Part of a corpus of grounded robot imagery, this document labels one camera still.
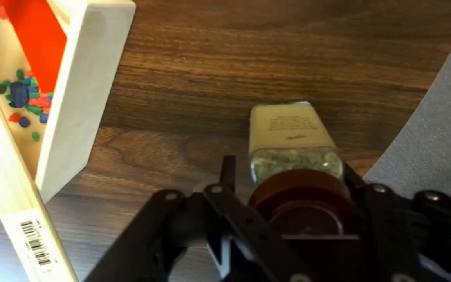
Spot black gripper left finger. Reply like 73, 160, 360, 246
83, 155, 310, 282

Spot white wooden box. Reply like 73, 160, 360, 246
0, 0, 138, 206

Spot loose coloured beads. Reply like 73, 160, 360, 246
0, 0, 55, 145

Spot grey fabric ottoman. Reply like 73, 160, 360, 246
363, 5, 451, 206

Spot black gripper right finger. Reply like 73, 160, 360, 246
341, 163, 451, 282

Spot beige bottle with brown cap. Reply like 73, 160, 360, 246
246, 101, 365, 237

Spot red block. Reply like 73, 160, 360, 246
0, 0, 69, 96

